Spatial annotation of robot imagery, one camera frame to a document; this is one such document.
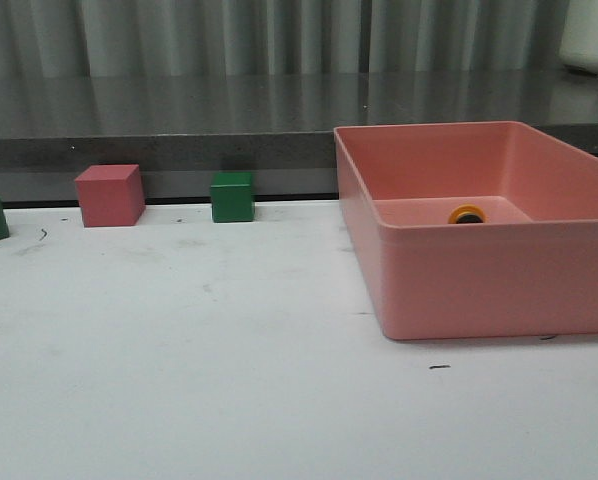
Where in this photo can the yellow push button switch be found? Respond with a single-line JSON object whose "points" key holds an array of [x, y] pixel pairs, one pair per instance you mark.
{"points": [[467, 214]]}

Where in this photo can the green cube block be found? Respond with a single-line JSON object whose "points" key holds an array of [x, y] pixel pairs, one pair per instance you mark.
{"points": [[232, 197]]}

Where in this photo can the pink plastic bin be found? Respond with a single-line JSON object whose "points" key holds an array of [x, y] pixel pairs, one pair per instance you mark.
{"points": [[531, 269]]}

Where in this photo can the pink cube block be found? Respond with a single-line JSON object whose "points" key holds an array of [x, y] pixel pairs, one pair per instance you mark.
{"points": [[110, 195]]}

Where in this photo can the white appliance in background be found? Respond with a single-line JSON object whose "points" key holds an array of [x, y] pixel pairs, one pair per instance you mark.
{"points": [[579, 43]]}

